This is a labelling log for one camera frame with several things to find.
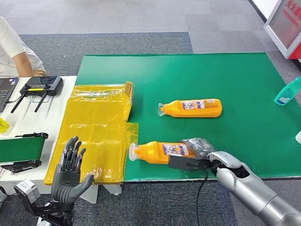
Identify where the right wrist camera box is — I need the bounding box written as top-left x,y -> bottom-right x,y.
168,153 -> 213,172

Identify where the orange bottle with clear cap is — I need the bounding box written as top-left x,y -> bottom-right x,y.
158,98 -> 223,119
128,141 -> 197,165

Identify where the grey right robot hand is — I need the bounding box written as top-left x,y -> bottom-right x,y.
180,137 -> 217,158

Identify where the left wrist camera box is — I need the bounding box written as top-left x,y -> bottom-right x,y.
14,179 -> 41,217

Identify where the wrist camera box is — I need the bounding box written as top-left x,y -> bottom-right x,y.
14,179 -> 41,217
168,153 -> 213,172

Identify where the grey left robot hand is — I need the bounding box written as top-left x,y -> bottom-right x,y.
51,136 -> 94,205

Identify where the black remote controller with antennas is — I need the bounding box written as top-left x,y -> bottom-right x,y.
11,76 -> 64,113

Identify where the teal plastic bottle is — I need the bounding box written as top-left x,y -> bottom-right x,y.
274,77 -> 301,107

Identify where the small green conveyor belt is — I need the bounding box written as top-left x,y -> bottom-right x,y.
0,132 -> 49,174

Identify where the dark laptop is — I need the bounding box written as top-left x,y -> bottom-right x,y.
0,77 -> 19,113

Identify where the white and red display stand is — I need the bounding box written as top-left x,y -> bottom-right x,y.
263,0 -> 301,60

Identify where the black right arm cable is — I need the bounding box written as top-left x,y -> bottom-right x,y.
196,169 -> 209,226

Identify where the thin black laptop cable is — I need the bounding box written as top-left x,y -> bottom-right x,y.
5,95 -> 23,104

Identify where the yellow label in clear bag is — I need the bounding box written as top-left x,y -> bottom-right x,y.
0,118 -> 11,135

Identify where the white table foot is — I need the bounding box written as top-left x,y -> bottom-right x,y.
80,184 -> 122,205

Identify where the yellow plastic sheet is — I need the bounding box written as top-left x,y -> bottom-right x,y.
44,81 -> 139,186

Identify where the green table mat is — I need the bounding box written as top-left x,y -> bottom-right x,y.
75,52 -> 301,184

